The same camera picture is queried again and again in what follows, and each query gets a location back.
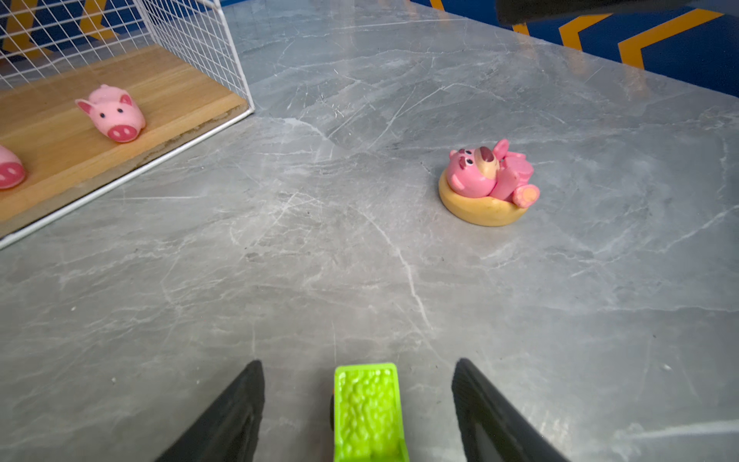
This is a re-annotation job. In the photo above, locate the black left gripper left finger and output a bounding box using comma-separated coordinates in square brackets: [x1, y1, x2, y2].
[157, 360, 265, 462]

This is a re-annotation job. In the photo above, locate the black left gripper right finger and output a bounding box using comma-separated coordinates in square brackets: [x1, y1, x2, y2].
[451, 358, 567, 462]

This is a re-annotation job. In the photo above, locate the green orange toy truck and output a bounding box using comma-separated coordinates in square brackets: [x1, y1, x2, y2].
[331, 363, 409, 462]

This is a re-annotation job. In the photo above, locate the pink pig toy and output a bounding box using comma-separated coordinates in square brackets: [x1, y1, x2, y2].
[75, 85, 146, 144]
[0, 146, 26, 190]

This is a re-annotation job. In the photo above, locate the white wire wooden shelf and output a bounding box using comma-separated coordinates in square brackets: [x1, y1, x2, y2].
[1, 1, 254, 246]

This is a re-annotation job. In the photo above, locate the pink round cake toy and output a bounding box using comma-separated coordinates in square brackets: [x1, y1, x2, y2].
[439, 139, 541, 227]

